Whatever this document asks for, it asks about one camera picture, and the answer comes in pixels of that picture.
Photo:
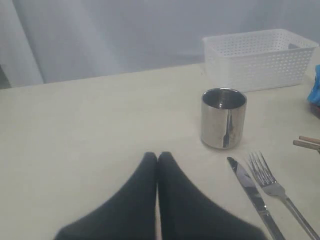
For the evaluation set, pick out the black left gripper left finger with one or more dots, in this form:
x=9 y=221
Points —
x=128 y=215

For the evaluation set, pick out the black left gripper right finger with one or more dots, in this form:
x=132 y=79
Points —
x=187 y=214

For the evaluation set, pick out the silver table knife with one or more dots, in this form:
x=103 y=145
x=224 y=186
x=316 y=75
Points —
x=255 y=197

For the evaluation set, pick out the silver fork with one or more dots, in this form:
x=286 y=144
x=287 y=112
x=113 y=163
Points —
x=268 y=183

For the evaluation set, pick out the wooden chopstick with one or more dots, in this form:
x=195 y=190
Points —
x=306 y=145
x=310 y=140

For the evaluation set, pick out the white perforated plastic basket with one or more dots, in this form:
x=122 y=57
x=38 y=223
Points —
x=257 y=60

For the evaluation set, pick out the brown round plate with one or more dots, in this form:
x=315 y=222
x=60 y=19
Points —
x=315 y=110

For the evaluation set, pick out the blue chips bag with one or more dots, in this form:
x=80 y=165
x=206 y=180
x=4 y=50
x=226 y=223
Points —
x=314 y=95

